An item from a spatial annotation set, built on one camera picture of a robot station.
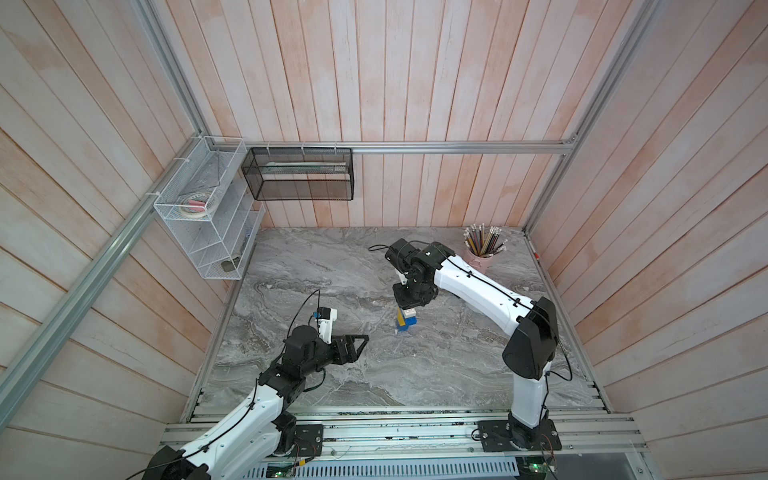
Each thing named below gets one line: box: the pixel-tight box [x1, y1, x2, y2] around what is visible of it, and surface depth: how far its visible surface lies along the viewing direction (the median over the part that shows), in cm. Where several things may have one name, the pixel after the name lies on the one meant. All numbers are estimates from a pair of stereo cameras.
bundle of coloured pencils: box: [463, 223, 508, 258], surface depth 103 cm
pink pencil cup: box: [462, 250, 494, 275], surface depth 102 cm
